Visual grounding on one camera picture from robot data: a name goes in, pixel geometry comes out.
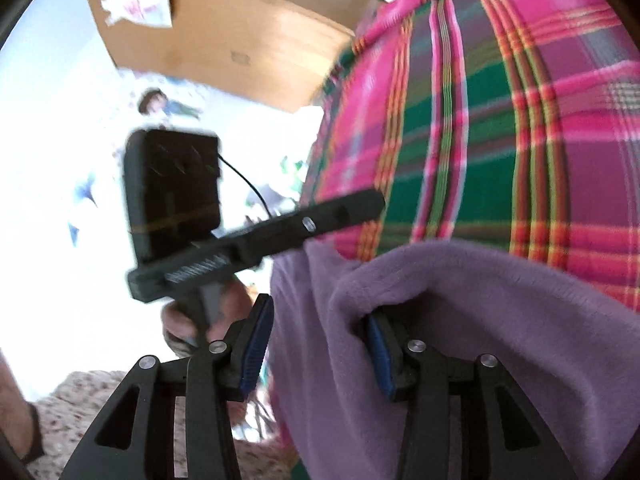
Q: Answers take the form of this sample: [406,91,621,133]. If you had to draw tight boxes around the purple fleece garment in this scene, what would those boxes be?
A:
[268,236,640,480]

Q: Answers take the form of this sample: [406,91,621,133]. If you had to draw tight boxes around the left human hand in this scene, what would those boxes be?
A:
[160,278,253,358]

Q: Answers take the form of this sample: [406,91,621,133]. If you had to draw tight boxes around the floral patterned clothing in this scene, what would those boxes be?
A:
[24,368,302,480]

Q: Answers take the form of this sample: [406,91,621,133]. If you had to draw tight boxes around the pink green plaid bedsheet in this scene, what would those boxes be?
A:
[302,0,639,310]

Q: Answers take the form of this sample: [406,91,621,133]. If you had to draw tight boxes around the wooden wardrobe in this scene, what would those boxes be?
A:
[88,0,352,112]

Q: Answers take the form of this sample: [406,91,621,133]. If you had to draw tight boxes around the white paper on wardrobe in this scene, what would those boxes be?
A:
[101,0,172,28]

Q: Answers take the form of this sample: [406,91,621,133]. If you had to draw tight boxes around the black thin cable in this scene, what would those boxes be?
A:
[217,153,276,220]

